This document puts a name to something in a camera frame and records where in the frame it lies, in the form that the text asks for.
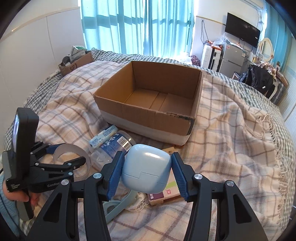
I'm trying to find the grey tape roll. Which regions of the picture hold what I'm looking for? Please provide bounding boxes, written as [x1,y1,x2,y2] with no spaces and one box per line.
[53,144,91,181]

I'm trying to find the clear dental floss jar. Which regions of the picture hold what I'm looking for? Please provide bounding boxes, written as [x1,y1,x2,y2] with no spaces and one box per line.
[90,130,136,171]

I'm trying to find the small blue white box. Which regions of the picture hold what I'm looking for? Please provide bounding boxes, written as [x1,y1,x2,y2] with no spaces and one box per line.
[89,125,118,149]

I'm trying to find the beige medicine box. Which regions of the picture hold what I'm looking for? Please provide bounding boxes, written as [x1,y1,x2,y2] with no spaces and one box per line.
[147,146,186,207]

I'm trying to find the light blue earbud case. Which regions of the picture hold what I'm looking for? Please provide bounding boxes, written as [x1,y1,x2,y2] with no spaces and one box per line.
[121,144,171,194]

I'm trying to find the person's left hand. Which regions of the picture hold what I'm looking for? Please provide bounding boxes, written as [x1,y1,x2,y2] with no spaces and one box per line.
[3,180,41,207]

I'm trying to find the checkered bed sheet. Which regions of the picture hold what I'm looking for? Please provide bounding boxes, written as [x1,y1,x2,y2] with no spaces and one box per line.
[4,48,296,209]

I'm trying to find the small cardboard box with items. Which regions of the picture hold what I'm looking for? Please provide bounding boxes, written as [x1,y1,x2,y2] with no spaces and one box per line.
[59,46,94,76]

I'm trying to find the large open cardboard box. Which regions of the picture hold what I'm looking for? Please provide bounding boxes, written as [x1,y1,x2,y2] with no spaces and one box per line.
[94,61,203,146]

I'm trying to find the black bag on chair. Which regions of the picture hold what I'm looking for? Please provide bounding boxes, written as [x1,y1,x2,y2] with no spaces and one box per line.
[238,65,275,98]

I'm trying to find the silver mini fridge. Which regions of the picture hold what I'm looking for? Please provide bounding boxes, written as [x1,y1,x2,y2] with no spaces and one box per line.
[218,43,247,78]

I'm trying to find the white suitcase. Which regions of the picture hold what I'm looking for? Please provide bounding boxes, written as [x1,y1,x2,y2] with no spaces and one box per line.
[201,45,221,71]

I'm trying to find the teal window curtain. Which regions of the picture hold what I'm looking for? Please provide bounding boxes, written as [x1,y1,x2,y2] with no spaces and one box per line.
[80,1,194,58]

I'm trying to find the oval white mirror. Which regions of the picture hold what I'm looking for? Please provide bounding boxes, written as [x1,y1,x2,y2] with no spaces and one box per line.
[258,38,273,62]

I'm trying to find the black wall television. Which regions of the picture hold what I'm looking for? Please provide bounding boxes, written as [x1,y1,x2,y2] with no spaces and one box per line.
[225,13,260,48]

